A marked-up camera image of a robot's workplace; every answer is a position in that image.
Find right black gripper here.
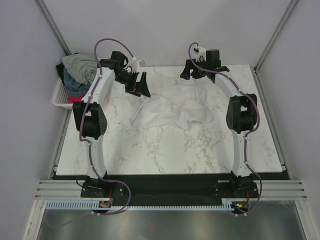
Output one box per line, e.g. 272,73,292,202
179,58,210,80

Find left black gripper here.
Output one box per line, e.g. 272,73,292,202
114,71,150,98

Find white t shirt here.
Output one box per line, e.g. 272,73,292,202
130,75,214,131

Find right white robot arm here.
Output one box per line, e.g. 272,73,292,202
180,42,261,198

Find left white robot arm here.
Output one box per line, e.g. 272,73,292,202
72,51,151,198

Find grey t shirt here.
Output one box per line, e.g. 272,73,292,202
61,53,98,86

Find teal t shirt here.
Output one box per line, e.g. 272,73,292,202
63,68,91,97

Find red t shirt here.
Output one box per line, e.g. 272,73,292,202
67,95,85,104

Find white plastic basket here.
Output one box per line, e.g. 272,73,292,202
52,76,72,109

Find black t shirt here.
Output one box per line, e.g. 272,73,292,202
55,53,82,83

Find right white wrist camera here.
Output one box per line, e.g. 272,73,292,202
193,46,207,62

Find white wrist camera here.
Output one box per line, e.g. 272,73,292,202
129,56,145,73
193,46,207,62

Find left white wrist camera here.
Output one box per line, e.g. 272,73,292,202
129,56,145,73

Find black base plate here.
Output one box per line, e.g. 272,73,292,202
84,173,256,206

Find right aluminium frame post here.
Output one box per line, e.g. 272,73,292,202
252,0,300,74

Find aluminium frame post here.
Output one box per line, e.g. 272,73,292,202
252,0,300,74
34,0,71,56

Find left aluminium frame post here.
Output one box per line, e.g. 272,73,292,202
34,0,71,56

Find aluminium front rail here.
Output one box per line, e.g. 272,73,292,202
35,180,307,201

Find white slotted cable duct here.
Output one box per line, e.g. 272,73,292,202
45,199,249,212

